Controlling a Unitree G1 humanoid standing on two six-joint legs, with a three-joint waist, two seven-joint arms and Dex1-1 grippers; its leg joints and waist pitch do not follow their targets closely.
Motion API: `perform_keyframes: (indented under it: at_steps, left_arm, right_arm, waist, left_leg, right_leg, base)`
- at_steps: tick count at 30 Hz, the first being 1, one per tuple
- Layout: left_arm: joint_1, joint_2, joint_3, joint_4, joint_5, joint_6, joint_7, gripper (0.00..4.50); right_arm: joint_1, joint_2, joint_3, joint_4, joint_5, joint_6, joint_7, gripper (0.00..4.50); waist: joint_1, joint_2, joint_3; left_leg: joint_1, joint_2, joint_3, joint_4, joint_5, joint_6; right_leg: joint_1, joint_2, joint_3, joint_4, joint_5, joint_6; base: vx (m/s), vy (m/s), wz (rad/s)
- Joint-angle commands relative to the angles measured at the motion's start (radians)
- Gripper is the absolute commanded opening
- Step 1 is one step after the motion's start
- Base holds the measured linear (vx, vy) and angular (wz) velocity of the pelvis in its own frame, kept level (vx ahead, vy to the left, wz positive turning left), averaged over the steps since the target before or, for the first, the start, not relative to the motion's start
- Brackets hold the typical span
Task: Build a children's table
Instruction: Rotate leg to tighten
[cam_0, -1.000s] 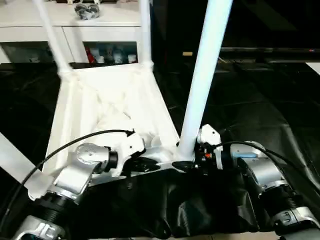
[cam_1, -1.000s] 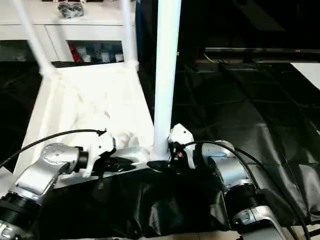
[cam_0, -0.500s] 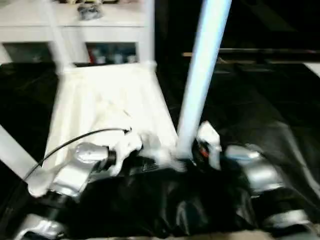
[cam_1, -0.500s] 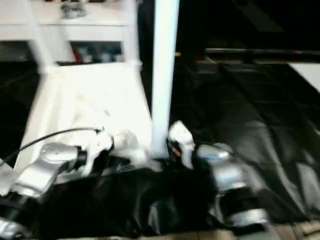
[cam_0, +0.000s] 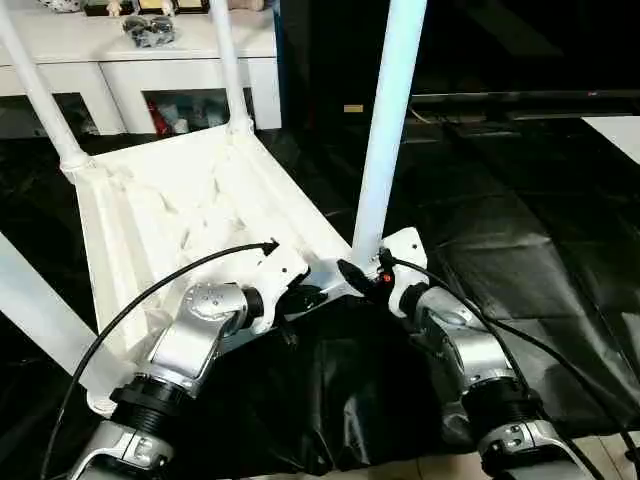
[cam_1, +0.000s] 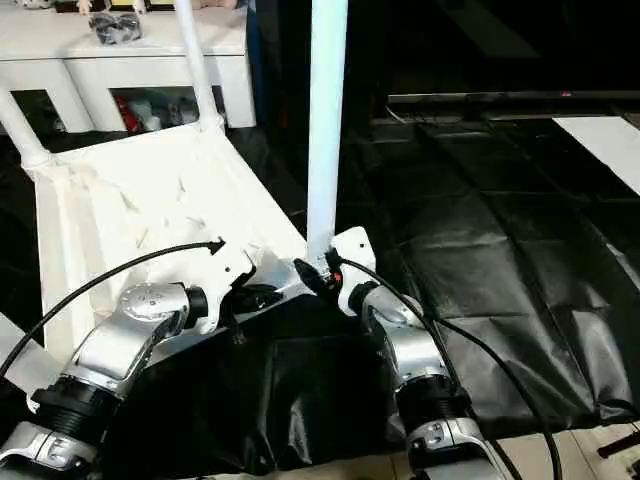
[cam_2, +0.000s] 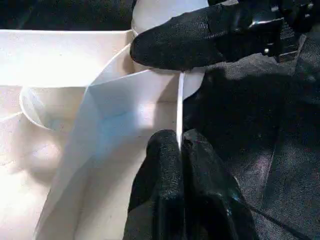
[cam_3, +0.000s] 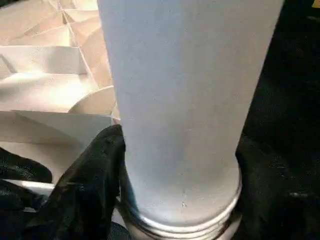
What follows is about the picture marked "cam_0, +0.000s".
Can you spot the small tan label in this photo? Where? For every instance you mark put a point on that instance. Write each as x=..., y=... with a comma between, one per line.
x=353, y=108

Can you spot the white cabinet with glass doors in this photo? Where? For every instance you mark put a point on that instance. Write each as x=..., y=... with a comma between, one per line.
x=175, y=70

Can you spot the flat white board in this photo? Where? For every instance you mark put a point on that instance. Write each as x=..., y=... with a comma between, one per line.
x=615, y=137

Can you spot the red bottle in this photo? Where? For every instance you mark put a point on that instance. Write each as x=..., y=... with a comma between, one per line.
x=159, y=120

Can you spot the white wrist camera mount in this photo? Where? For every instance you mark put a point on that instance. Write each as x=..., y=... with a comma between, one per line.
x=280, y=275
x=407, y=250

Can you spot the white plastic table leg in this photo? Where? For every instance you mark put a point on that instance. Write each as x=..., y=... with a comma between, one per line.
x=40, y=300
x=390, y=125
x=227, y=60
x=30, y=75

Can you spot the white plastic table top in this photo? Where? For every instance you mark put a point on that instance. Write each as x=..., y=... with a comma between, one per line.
x=150, y=200

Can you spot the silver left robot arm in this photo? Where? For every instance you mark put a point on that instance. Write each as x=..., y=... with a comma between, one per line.
x=195, y=330

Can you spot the small white figurine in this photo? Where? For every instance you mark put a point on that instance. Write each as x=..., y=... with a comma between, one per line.
x=115, y=7
x=168, y=7

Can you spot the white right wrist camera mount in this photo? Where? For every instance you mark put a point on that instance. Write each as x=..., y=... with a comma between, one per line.
x=407, y=250

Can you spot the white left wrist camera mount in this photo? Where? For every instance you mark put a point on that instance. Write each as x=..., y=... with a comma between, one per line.
x=280, y=275

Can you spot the dark object on cabinet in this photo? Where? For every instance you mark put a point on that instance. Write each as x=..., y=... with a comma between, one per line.
x=150, y=31

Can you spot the black mat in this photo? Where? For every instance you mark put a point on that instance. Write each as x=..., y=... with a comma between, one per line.
x=500, y=250

